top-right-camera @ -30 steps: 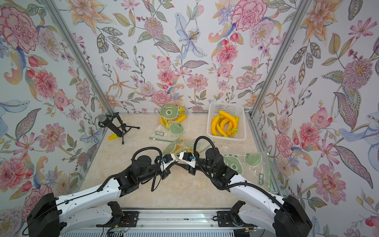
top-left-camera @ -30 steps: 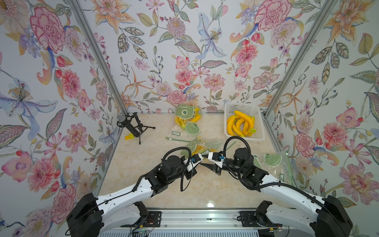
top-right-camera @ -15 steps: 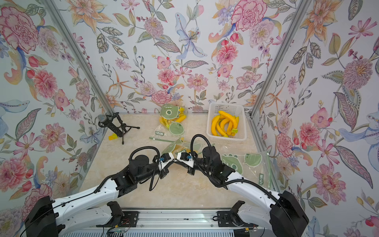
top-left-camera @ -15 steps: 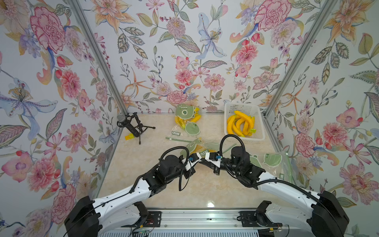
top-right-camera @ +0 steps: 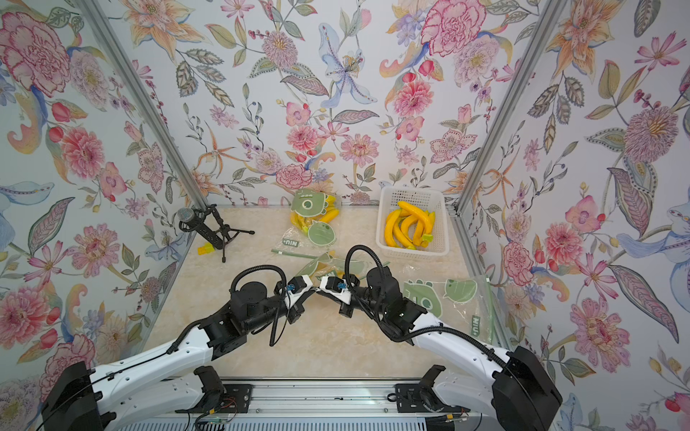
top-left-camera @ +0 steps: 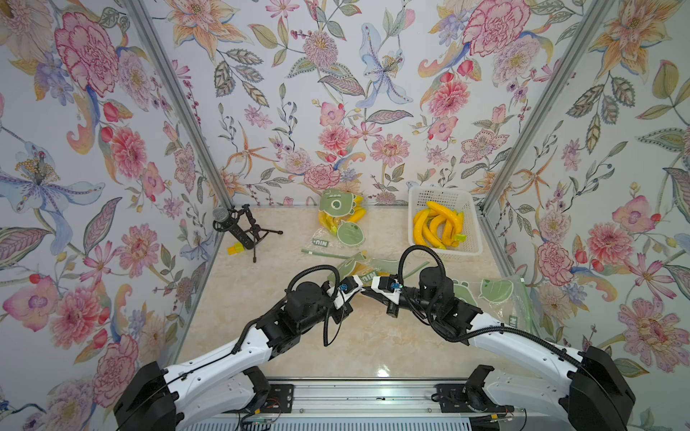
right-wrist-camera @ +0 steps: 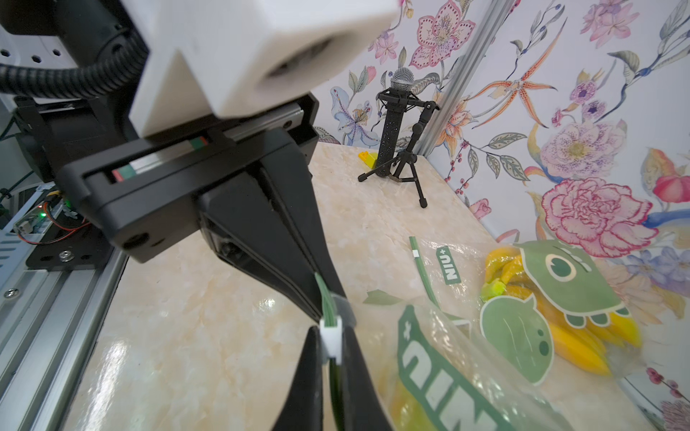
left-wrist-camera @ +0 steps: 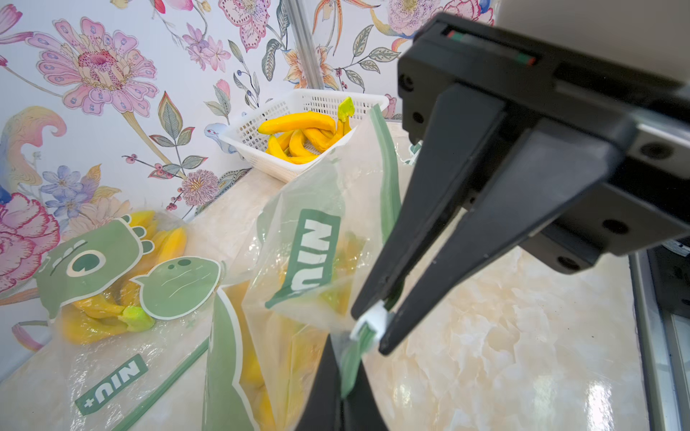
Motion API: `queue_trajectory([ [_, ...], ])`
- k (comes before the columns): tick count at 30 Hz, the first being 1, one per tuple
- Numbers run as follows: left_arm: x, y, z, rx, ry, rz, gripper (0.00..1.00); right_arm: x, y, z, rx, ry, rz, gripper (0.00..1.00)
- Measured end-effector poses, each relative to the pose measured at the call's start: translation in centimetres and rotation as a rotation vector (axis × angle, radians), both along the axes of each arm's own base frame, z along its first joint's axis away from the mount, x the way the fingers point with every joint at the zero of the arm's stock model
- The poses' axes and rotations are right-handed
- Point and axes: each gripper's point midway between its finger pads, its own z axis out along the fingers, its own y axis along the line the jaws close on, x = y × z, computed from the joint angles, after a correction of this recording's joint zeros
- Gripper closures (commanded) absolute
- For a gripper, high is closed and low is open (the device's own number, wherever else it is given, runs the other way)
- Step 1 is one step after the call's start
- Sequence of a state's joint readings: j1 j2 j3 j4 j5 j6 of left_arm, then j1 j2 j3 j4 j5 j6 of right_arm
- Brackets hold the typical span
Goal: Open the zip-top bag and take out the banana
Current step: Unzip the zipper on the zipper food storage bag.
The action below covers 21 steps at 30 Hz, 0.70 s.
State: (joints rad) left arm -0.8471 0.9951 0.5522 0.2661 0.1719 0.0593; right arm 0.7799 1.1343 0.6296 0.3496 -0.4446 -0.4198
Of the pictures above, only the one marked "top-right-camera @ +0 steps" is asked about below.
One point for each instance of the aluminium front rail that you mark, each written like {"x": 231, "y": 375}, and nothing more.
{"x": 332, "y": 398}

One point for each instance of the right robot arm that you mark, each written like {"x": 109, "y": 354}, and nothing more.
{"x": 510, "y": 385}

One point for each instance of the white plastic basket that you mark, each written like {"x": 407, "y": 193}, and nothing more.
{"x": 435, "y": 245}

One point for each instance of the loose yellow banana by stand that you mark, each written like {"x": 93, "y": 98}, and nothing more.
{"x": 206, "y": 249}

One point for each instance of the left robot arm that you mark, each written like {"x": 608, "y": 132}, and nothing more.
{"x": 178, "y": 375}

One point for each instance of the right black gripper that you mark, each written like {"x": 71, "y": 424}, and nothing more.
{"x": 349, "y": 310}

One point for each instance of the right corner aluminium post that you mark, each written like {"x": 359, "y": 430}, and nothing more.
{"x": 542, "y": 30}

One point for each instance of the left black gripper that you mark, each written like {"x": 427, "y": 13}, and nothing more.
{"x": 293, "y": 311}

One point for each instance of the zip-top bag bananas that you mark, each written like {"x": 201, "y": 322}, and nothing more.
{"x": 312, "y": 232}
{"x": 464, "y": 304}
{"x": 329, "y": 265}

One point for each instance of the black microphone tripod stand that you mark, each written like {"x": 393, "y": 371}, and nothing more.
{"x": 208, "y": 223}

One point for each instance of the corner aluminium post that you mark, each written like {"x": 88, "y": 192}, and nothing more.
{"x": 542, "y": 30}
{"x": 112, "y": 47}

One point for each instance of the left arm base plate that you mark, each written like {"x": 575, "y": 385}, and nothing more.
{"x": 226, "y": 397}

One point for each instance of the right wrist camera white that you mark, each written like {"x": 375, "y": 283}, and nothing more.
{"x": 335, "y": 288}

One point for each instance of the left corner aluminium post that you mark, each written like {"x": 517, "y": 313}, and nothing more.
{"x": 112, "y": 47}

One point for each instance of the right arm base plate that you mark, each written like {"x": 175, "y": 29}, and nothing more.
{"x": 419, "y": 397}

